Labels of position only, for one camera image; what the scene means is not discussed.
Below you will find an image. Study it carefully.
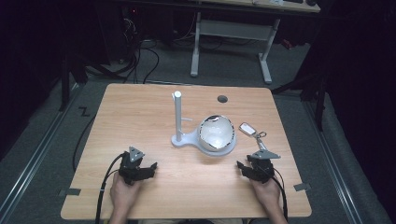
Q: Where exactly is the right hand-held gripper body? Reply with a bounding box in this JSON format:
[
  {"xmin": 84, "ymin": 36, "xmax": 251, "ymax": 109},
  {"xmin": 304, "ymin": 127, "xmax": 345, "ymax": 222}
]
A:
[{"xmin": 247, "ymin": 149, "xmax": 281, "ymax": 185}]

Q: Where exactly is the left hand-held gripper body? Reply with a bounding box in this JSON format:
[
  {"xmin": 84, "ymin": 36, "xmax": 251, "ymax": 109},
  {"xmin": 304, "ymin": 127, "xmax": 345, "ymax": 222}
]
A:
[{"xmin": 118, "ymin": 146, "xmax": 149, "ymax": 187}]

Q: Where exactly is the person's right hand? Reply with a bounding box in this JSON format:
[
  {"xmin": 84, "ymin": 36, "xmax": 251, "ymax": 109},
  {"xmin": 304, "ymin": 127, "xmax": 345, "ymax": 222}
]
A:
[{"xmin": 249, "ymin": 175, "xmax": 282, "ymax": 217}]

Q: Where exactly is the person's left hand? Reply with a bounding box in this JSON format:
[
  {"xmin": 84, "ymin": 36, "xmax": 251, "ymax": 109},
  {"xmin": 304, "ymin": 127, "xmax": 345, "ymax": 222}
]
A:
[{"xmin": 109, "ymin": 172, "xmax": 142, "ymax": 218}]

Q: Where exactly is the white key fob with keys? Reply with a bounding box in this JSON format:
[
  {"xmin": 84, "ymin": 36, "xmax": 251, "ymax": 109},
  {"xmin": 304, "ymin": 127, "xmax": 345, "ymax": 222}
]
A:
[{"xmin": 238, "ymin": 121, "xmax": 269, "ymax": 152}]

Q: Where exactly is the white bowl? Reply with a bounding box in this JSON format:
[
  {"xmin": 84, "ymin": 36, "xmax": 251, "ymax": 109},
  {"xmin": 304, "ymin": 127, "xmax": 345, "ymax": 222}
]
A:
[{"xmin": 198, "ymin": 114, "xmax": 236, "ymax": 153}]

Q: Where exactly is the grey tape piece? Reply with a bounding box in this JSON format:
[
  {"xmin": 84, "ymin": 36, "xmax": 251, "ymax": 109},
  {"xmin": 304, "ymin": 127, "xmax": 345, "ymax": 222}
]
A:
[
  {"xmin": 58, "ymin": 188, "xmax": 82, "ymax": 197},
  {"xmin": 292, "ymin": 182, "xmax": 312, "ymax": 192}
]

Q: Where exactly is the black metal stand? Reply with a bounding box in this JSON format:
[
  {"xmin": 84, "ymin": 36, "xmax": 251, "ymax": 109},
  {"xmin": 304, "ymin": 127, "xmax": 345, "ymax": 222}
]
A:
[
  {"xmin": 270, "ymin": 59, "xmax": 329, "ymax": 133},
  {"xmin": 58, "ymin": 46, "xmax": 90, "ymax": 113}
]

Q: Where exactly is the white-legged wooden desk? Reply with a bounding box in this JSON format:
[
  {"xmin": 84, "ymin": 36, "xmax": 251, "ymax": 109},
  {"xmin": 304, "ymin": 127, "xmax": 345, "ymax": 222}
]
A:
[{"xmin": 189, "ymin": 0, "xmax": 321, "ymax": 85}]

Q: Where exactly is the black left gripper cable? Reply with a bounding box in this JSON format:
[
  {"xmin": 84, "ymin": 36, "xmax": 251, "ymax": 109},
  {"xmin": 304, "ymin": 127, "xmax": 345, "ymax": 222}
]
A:
[{"xmin": 94, "ymin": 152, "xmax": 125, "ymax": 224}]

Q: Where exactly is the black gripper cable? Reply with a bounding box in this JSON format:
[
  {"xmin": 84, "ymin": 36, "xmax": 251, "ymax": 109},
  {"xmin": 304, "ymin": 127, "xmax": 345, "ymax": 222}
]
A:
[
  {"xmin": 94, "ymin": 152, "xmax": 125, "ymax": 224},
  {"xmin": 271, "ymin": 174, "xmax": 289, "ymax": 222}
]

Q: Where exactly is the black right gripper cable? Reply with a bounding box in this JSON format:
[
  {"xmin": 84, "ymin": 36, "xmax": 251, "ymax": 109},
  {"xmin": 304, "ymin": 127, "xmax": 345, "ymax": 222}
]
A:
[{"xmin": 271, "ymin": 174, "xmax": 289, "ymax": 222}]

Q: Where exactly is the white stand with post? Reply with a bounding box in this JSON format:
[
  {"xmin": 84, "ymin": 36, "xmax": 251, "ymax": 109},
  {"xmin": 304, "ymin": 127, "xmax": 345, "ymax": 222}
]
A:
[{"xmin": 170, "ymin": 91, "xmax": 237, "ymax": 158}]

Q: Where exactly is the black floor cable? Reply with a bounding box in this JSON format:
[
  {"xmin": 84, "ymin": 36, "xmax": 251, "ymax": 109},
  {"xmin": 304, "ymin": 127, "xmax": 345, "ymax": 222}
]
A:
[{"xmin": 72, "ymin": 114, "xmax": 97, "ymax": 173}]

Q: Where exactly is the metal floor rail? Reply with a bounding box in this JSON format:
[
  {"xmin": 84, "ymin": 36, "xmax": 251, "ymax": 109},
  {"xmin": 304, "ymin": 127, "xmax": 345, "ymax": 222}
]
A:
[
  {"xmin": 0, "ymin": 83, "xmax": 82, "ymax": 220},
  {"xmin": 302, "ymin": 99, "xmax": 364, "ymax": 224}
]

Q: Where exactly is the bundle of black cables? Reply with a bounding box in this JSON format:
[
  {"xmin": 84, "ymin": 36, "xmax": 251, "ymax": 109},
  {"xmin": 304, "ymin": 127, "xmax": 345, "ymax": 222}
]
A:
[{"xmin": 120, "ymin": 12, "xmax": 161, "ymax": 85}]

